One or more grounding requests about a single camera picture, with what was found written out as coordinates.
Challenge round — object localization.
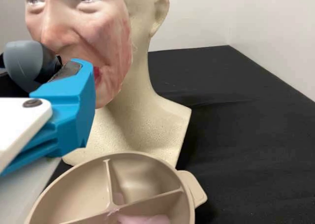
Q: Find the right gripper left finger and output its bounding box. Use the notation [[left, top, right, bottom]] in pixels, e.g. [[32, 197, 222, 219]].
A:
[[0, 68, 33, 99]]

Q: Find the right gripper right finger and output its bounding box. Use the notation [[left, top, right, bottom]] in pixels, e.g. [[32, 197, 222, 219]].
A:
[[0, 58, 96, 178]]

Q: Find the spoon with thick grey handle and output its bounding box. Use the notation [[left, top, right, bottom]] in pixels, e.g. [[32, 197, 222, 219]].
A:
[[3, 40, 63, 87]]

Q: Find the dummy head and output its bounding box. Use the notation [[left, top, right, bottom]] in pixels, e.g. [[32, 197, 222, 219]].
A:
[[24, 0, 193, 166]]

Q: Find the beige divided bowl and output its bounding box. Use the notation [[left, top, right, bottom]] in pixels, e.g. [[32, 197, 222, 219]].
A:
[[23, 152, 208, 224]]

